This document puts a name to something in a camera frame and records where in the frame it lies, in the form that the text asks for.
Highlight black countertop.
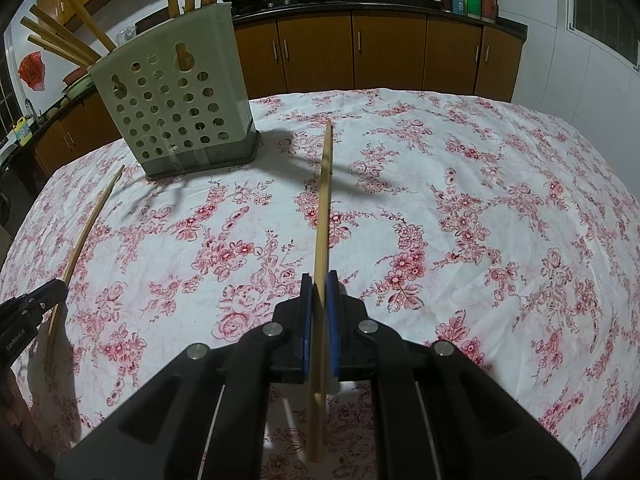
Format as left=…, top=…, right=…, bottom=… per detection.
left=0, top=0, right=530, bottom=162

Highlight right barred window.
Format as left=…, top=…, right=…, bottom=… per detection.
left=570, top=0, right=639, bottom=68

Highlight red plastic bag on wall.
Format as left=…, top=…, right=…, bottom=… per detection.
left=18, top=51, right=46, bottom=91

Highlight clear glass jar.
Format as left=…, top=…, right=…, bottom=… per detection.
left=116, top=26, right=137, bottom=47

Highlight green box on counter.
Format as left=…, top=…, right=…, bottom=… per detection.
left=463, top=0, right=482, bottom=20

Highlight green perforated utensil holder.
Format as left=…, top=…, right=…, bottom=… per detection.
left=89, top=3, right=259, bottom=180

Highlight wooden lower base cabinets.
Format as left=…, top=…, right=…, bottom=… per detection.
left=31, top=12, right=524, bottom=176

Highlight yellow detergent bottle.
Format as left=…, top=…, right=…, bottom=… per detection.
left=13, top=117, right=32, bottom=146

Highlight green bowl with red lid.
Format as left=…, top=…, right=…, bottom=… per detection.
left=63, top=73, right=94, bottom=100

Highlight person's left hand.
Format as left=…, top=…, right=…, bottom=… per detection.
left=1, top=368, right=42, bottom=451

